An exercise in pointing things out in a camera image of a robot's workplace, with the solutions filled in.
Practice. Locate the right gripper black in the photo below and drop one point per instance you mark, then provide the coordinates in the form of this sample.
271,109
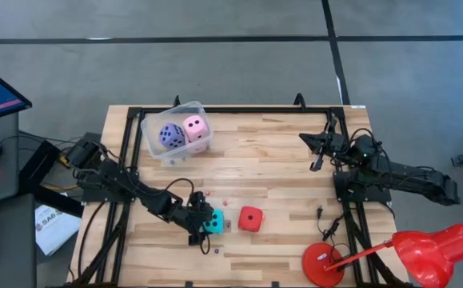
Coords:
335,144

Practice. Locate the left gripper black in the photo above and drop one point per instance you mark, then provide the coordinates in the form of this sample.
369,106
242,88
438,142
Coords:
195,218

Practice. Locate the teal foam die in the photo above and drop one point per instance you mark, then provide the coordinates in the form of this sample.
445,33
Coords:
216,222

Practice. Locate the purple foam die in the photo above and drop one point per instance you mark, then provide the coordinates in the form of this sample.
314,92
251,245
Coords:
172,136

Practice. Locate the clear plastic container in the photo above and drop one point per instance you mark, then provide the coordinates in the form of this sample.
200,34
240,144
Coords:
151,140

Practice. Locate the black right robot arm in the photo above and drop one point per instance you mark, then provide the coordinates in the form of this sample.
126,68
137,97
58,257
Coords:
407,176

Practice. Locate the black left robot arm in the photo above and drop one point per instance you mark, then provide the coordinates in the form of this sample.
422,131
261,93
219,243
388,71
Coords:
155,200

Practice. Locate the red foam die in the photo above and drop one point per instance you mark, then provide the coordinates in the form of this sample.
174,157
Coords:
250,218

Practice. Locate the white paper booklet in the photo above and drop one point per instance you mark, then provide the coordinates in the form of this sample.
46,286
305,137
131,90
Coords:
55,232

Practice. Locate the red desk lamp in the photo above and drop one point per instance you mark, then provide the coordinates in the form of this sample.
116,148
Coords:
435,252

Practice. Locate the black desk stand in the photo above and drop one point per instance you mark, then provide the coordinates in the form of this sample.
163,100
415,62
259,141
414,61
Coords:
41,160

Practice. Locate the grey desk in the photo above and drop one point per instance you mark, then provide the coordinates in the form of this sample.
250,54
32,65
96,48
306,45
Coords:
3,240

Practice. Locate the black aluminium table frame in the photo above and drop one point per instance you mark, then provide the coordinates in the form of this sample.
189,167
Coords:
255,110

